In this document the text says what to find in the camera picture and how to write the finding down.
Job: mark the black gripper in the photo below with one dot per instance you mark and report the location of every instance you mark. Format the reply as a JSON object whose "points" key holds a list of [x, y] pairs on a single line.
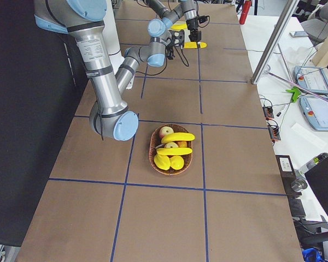
{"points": [[170, 44], [192, 25]]}

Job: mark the large yellow banana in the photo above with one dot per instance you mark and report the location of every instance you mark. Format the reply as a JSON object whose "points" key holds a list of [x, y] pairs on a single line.
{"points": [[195, 45]]}

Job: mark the yellow toy banana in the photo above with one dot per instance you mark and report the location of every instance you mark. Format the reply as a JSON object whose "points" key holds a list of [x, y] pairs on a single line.
{"points": [[179, 26]]}

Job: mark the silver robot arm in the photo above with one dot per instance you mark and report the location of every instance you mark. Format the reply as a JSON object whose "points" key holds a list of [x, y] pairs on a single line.
{"points": [[85, 21], [167, 18]]}

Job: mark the brown wicker basket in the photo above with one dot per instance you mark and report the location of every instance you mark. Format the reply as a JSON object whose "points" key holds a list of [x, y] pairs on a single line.
{"points": [[155, 142]]}

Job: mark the red fire extinguisher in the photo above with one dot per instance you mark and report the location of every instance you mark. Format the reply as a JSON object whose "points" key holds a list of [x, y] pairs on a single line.
{"points": [[245, 10]]}

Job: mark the peach-coloured toy apple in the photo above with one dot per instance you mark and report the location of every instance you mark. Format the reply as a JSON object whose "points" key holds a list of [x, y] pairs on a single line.
{"points": [[165, 130]]}

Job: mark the pale green toy apple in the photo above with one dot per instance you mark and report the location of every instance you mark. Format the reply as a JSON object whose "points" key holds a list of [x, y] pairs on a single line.
{"points": [[171, 145]]}

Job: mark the orange-red toy fruit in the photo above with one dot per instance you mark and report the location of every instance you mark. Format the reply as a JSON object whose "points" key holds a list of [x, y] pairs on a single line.
{"points": [[182, 144]]}

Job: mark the yellow toy pepper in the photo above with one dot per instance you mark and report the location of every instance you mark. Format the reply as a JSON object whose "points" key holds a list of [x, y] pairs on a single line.
{"points": [[162, 162]]}

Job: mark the yellow toy lemon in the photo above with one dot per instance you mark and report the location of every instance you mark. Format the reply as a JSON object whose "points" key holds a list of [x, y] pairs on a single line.
{"points": [[176, 162]]}

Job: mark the upper blue teach pendant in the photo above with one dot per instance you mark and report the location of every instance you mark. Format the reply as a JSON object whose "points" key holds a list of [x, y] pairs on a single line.
{"points": [[311, 78]]}

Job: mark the blue teach pendant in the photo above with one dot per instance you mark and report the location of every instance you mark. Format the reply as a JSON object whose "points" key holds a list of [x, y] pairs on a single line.
{"points": [[311, 78], [315, 111]]}

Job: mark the lower blue teach pendant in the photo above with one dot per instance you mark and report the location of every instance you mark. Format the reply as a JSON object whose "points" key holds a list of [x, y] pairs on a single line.
{"points": [[315, 111]]}

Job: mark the white camera post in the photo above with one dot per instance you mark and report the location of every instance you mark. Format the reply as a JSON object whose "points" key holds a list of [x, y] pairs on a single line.
{"points": [[123, 71]]}

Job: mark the aluminium frame post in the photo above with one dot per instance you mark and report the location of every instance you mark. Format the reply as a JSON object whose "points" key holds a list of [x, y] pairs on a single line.
{"points": [[278, 31]]}

